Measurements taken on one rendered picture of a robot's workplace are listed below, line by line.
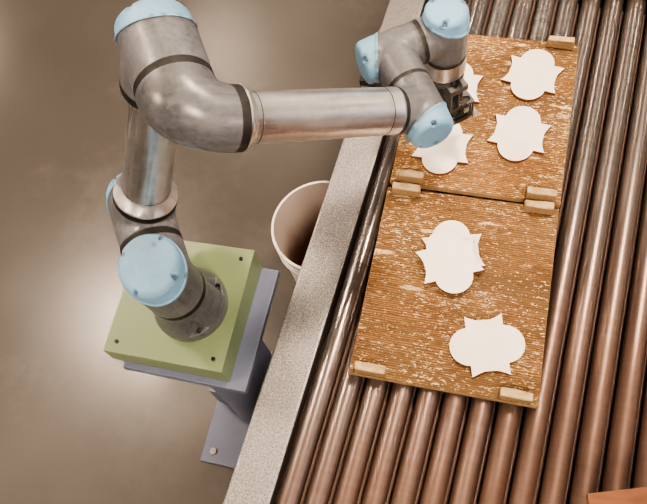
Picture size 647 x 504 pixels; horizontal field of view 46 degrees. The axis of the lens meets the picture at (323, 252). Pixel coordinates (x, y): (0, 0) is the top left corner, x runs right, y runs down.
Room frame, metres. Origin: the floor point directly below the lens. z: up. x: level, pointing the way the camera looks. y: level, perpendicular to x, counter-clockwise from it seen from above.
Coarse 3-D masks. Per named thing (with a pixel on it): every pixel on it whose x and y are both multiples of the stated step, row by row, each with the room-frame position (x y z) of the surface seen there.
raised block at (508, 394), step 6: (504, 390) 0.30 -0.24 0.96; (510, 390) 0.30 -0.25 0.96; (516, 390) 0.30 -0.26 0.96; (504, 396) 0.29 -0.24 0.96; (510, 396) 0.29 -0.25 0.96; (516, 396) 0.29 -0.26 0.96; (522, 396) 0.28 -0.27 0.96; (528, 396) 0.28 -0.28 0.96; (522, 402) 0.28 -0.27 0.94; (528, 402) 0.27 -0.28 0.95
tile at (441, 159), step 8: (456, 128) 0.87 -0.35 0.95; (448, 136) 0.86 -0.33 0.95; (456, 136) 0.85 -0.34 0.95; (464, 136) 0.85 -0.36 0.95; (472, 136) 0.84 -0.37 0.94; (440, 144) 0.84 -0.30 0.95; (448, 144) 0.84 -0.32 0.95; (456, 144) 0.83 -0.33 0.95; (464, 144) 0.83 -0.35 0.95; (416, 152) 0.84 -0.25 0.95; (424, 152) 0.84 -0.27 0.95; (432, 152) 0.83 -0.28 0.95; (440, 152) 0.82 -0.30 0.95; (448, 152) 0.82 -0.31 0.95; (456, 152) 0.81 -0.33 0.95; (464, 152) 0.81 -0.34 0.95; (424, 160) 0.82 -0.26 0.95; (432, 160) 0.81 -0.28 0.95; (440, 160) 0.81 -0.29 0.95; (448, 160) 0.80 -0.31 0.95; (456, 160) 0.80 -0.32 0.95; (464, 160) 0.79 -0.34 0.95; (432, 168) 0.79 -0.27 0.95; (440, 168) 0.79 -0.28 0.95; (448, 168) 0.78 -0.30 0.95
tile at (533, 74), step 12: (516, 60) 1.00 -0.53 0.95; (528, 60) 0.99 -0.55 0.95; (540, 60) 0.98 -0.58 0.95; (552, 60) 0.97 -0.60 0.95; (516, 72) 0.97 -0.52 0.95; (528, 72) 0.96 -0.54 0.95; (540, 72) 0.95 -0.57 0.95; (552, 72) 0.94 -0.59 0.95; (516, 84) 0.94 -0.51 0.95; (528, 84) 0.93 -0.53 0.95; (540, 84) 0.92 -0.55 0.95; (552, 84) 0.91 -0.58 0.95; (516, 96) 0.91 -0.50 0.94; (528, 96) 0.90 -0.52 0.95; (540, 96) 0.89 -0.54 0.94
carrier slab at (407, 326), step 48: (432, 192) 0.74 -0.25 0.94; (384, 240) 0.67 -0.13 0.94; (480, 240) 0.61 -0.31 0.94; (528, 240) 0.58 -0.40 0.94; (384, 288) 0.57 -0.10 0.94; (432, 288) 0.54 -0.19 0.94; (480, 288) 0.51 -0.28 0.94; (528, 288) 0.48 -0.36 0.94; (384, 336) 0.47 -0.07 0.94; (432, 336) 0.44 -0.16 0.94; (528, 336) 0.39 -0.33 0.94; (432, 384) 0.35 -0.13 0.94; (480, 384) 0.33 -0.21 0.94; (528, 384) 0.31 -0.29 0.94
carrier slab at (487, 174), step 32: (480, 64) 1.02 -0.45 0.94; (576, 64) 0.95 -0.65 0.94; (480, 96) 0.94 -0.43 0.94; (512, 96) 0.92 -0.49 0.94; (544, 96) 0.89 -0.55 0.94; (480, 128) 0.86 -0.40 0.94; (416, 160) 0.83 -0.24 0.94; (480, 160) 0.78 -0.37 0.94; (544, 160) 0.74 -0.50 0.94; (448, 192) 0.74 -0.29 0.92; (480, 192) 0.71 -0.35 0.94; (512, 192) 0.69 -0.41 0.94
